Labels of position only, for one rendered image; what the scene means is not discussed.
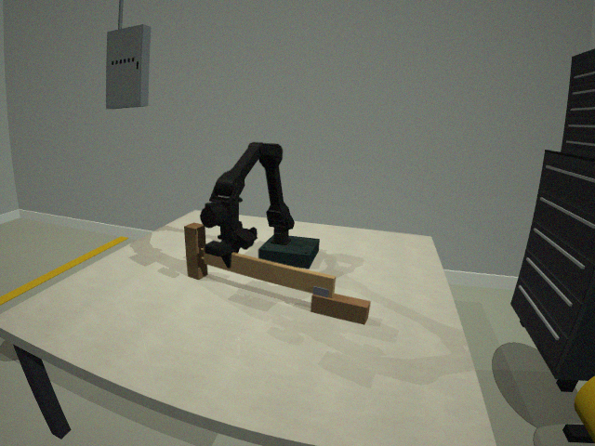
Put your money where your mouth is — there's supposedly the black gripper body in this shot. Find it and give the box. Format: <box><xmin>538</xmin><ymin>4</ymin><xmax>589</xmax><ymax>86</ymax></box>
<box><xmin>205</xmin><ymin>219</ymin><xmax>242</xmax><ymax>256</ymax></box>

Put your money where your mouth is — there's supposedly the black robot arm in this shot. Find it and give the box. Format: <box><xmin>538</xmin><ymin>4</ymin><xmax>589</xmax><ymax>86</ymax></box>
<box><xmin>200</xmin><ymin>142</ymin><xmax>295</xmax><ymax>250</ymax></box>

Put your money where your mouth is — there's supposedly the long brown wooden rail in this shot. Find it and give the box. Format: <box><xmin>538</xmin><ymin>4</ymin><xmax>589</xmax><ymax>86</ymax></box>
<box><xmin>204</xmin><ymin>247</ymin><xmax>336</xmax><ymax>298</ymax></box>

